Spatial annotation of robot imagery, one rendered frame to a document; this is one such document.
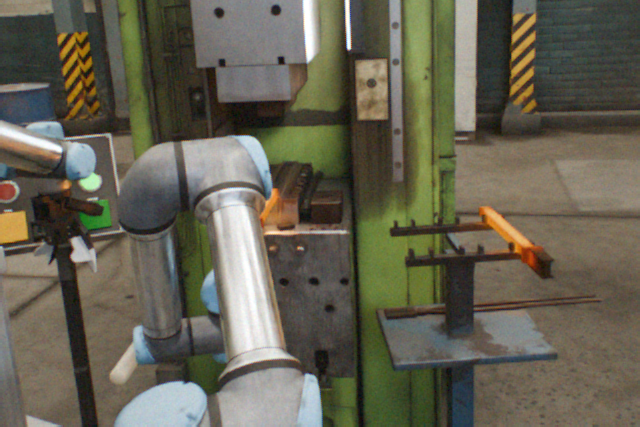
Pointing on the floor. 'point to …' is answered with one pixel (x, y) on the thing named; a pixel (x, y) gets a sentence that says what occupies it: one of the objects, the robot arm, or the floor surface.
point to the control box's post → (76, 335)
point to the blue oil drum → (26, 104)
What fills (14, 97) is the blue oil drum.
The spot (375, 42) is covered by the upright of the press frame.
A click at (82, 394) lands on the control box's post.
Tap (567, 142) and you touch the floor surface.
